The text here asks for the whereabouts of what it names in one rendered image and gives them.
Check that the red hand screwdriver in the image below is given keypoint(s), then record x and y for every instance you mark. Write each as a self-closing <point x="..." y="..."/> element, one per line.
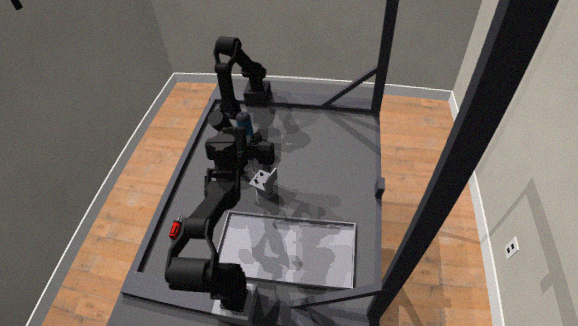
<point x="174" y="232"/>

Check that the blue electric screwdriver barrel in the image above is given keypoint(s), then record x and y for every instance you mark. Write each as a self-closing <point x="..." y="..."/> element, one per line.
<point x="243" y="119"/>

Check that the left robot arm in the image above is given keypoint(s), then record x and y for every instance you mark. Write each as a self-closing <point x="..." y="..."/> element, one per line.
<point x="196" y="274"/>

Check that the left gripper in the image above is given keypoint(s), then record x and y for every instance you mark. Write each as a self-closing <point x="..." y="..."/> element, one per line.
<point x="264" y="153"/>

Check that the grey l-shaped bracket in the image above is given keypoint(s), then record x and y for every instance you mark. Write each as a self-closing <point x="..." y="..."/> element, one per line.
<point x="267" y="178"/>

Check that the shiny grey metal cylinder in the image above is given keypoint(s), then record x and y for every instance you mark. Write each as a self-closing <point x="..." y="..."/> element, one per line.
<point x="263" y="195"/>

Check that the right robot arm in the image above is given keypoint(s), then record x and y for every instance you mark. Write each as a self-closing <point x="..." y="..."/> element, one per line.
<point x="231" y="46"/>

